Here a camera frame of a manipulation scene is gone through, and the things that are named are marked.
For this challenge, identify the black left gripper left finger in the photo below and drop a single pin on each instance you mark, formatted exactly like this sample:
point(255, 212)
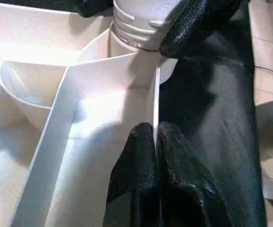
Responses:
point(136, 184)

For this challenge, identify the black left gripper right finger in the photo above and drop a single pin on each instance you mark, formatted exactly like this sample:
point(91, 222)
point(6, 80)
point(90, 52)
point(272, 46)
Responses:
point(186, 194)

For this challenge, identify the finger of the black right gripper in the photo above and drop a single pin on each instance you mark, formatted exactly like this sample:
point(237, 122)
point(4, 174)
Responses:
point(188, 26)
point(89, 7)

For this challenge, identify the white plastic table leg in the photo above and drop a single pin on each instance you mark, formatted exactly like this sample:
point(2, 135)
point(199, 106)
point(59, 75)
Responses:
point(143, 21)

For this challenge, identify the white plastic table top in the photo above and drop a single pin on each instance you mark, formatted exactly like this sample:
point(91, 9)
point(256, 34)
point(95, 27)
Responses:
point(44, 118)

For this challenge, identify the black mat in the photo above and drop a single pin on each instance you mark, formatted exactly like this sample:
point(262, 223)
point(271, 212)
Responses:
point(209, 106)

